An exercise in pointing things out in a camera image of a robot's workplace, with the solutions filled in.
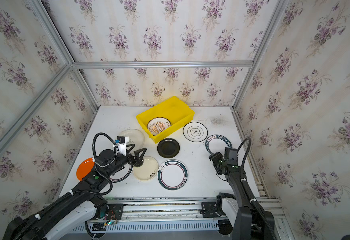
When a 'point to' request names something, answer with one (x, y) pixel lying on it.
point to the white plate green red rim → (172, 174)
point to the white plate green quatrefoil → (195, 131)
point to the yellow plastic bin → (178, 113)
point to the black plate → (168, 148)
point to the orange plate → (84, 168)
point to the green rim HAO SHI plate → (217, 143)
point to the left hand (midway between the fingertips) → (140, 145)
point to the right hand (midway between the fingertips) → (211, 159)
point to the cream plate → (148, 170)
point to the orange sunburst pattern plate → (157, 125)
